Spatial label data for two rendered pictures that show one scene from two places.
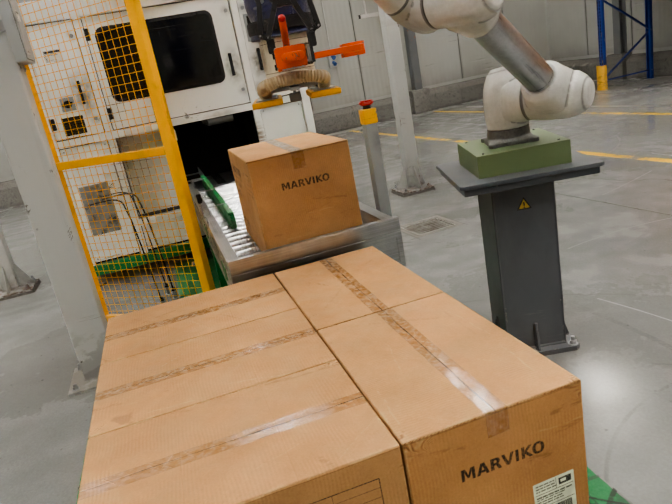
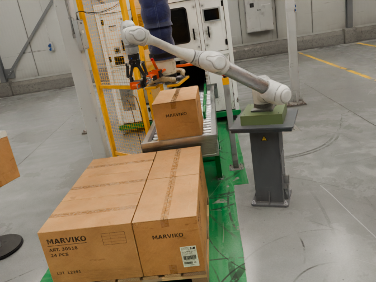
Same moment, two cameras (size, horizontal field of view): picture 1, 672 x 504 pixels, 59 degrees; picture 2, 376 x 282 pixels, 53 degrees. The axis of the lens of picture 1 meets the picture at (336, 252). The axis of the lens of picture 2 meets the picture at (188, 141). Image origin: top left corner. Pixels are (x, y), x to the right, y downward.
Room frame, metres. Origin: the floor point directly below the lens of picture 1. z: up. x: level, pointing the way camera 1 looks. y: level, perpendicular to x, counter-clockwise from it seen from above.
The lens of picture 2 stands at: (-0.77, -1.13, 1.68)
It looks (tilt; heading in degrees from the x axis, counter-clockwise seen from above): 19 degrees down; 20
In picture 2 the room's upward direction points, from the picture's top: 9 degrees counter-clockwise
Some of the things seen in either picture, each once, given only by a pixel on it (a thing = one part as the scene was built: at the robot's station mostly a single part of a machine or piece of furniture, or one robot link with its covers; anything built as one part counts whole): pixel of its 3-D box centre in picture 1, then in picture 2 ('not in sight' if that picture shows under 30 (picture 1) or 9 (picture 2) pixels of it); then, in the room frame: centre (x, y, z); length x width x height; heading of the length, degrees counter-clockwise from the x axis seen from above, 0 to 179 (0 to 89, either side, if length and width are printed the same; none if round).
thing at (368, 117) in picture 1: (383, 209); (230, 124); (2.92, -0.28, 0.50); 0.07 x 0.07 x 1.00; 14
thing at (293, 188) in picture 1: (291, 190); (179, 114); (2.56, 0.14, 0.75); 0.60 x 0.40 x 0.40; 14
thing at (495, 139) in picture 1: (507, 133); (263, 104); (2.27, -0.72, 0.86); 0.22 x 0.18 x 0.06; 174
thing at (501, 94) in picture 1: (507, 96); (262, 89); (2.24, -0.73, 1.00); 0.18 x 0.16 x 0.22; 41
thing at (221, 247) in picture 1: (209, 226); (160, 118); (3.29, 0.67, 0.50); 2.31 x 0.05 x 0.19; 14
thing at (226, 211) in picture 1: (209, 197); not in sight; (3.65, 0.70, 0.60); 1.60 x 0.10 x 0.09; 14
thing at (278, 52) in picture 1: (290, 57); (137, 84); (1.54, 0.02, 1.26); 0.08 x 0.07 x 0.05; 2
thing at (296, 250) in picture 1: (316, 245); (178, 141); (2.24, 0.07, 0.58); 0.70 x 0.03 x 0.06; 104
